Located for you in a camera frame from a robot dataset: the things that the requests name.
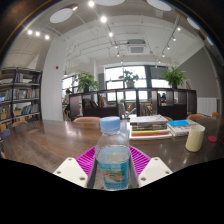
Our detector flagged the ceiling spot lights group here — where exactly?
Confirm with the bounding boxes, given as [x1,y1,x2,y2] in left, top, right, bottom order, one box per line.
[26,0,183,58]

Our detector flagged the clear blue-capped water bottle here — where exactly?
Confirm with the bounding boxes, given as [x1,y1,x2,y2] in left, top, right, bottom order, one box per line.
[94,115,132,192]

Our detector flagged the white wall radiator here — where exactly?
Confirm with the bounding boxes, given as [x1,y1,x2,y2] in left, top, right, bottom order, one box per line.
[196,96,219,117]

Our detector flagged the round ceiling panel lights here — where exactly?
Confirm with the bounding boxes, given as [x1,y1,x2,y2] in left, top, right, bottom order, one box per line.
[49,0,214,46]

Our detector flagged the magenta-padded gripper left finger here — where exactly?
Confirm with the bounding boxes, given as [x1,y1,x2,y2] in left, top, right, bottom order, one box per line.
[53,146,101,190]

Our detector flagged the tall dark bookshelf unit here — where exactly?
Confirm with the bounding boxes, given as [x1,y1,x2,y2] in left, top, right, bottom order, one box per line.
[0,67,43,133]

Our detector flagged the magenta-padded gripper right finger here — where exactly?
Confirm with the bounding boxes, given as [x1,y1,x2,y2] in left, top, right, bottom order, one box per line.
[128,145,174,190]

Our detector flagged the low dark shelf unit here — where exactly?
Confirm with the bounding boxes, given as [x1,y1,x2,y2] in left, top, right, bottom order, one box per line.
[68,87,198,122]

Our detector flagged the dark-edged book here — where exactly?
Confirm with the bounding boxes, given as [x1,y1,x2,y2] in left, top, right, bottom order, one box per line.
[130,123,169,132]

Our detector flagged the white grey-covered book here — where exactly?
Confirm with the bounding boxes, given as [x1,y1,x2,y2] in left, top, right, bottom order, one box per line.
[129,114,169,126]

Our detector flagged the yellow-edged book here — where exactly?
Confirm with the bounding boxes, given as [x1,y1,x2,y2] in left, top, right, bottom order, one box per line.
[130,129,170,136]

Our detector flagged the green potted plant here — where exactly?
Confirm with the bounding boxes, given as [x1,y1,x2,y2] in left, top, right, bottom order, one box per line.
[162,65,187,89]
[75,70,100,93]
[118,70,140,89]

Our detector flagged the red and white book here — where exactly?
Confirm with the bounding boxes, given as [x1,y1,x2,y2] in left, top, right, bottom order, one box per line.
[128,132,173,141]

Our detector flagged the ceiling air conditioner unit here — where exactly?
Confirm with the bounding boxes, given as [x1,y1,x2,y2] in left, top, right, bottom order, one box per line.
[126,39,148,56]

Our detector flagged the cream cup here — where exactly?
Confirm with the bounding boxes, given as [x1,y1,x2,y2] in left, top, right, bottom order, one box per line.
[185,124,206,153]

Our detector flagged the orange chairs group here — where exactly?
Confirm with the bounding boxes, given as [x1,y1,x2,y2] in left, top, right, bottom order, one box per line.
[0,111,220,160]

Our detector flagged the person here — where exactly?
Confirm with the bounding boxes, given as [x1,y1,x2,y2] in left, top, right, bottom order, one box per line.
[63,88,73,113]

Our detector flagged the blue-covered white book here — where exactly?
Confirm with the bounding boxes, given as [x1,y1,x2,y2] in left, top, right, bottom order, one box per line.
[167,119,201,137]

